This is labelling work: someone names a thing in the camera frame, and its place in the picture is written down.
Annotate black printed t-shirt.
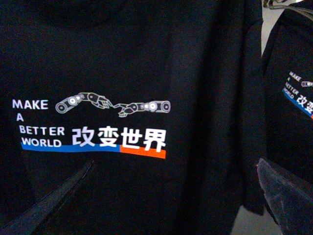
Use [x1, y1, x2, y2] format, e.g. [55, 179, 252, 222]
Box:
[256, 0, 313, 235]
[0, 0, 265, 235]

